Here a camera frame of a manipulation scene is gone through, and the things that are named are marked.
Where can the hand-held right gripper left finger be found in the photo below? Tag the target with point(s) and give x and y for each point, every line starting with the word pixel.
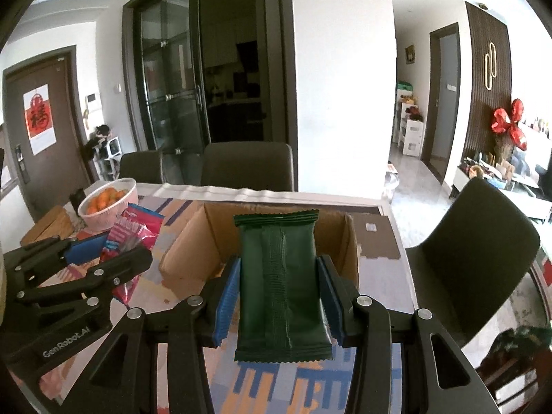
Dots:
pixel 226 306

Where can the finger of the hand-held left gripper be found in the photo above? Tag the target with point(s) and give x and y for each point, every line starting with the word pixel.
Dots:
pixel 125 263
pixel 86 248

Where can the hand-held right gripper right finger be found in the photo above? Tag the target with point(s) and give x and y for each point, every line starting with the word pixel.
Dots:
pixel 330 306

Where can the pink striped snack packet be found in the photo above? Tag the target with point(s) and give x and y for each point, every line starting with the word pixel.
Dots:
pixel 129 233

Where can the dark green snack packet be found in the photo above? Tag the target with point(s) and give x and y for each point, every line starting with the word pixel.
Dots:
pixel 280 289

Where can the brown cardboard box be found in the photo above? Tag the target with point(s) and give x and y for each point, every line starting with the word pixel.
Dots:
pixel 189 250

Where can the person's left hand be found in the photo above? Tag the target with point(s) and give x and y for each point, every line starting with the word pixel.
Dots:
pixel 58 379

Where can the white basket of oranges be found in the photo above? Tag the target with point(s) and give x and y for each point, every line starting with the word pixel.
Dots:
pixel 108 221

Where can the small black object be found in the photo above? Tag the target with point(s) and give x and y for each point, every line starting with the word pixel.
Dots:
pixel 76 198

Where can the pink and blue snack packet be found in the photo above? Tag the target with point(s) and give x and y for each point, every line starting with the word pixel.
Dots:
pixel 144 215

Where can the pile of oranges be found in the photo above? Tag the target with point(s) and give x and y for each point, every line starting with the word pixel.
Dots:
pixel 105 198

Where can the brown entry door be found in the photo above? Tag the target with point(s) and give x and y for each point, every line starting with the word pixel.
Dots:
pixel 60 159

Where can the dark dining chair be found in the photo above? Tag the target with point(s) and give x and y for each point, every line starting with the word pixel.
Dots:
pixel 248 164
pixel 474 246
pixel 140 166

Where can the white stool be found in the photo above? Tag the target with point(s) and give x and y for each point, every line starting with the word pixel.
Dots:
pixel 113 149

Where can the black and white plush toy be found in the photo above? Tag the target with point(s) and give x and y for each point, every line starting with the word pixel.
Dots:
pixel 101 131

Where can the red and white door poster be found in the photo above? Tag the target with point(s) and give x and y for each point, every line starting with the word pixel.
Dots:
pixel 39 116

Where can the clear plastic bag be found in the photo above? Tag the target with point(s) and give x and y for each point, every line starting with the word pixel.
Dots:
pixel 390 179

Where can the white shelf unit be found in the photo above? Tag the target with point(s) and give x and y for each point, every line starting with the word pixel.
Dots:
pixel 412 138

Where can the dark framed glass door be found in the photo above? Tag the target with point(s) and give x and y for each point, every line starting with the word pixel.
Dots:
pixel 172 73

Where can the white low cabinet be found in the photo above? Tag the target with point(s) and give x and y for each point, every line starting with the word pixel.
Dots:
pixel 530 207

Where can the dark interior door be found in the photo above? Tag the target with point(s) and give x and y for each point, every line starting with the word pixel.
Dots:
pixel 446 95

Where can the red foil balloon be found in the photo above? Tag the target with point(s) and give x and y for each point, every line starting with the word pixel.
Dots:
pixel 515 112

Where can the white wall intercom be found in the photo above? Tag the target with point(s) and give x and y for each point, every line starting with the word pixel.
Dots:
pixel 92 100

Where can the small wall picture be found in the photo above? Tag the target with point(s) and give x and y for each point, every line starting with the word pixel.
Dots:
pixel 409 54

